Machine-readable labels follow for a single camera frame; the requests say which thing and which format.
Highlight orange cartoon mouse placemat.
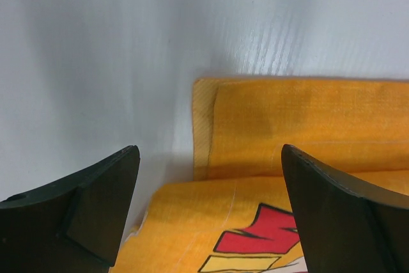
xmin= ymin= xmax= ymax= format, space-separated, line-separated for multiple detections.
xmin=113 ymin=79 xmax=408 ymax=272

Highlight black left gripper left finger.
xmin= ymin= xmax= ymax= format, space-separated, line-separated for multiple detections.
xmin=1 ymin=145 xmax=140 ymax=272

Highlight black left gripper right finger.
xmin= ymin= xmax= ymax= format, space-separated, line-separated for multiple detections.
xmin=281 ymin=144 xmax=408 ymax=272

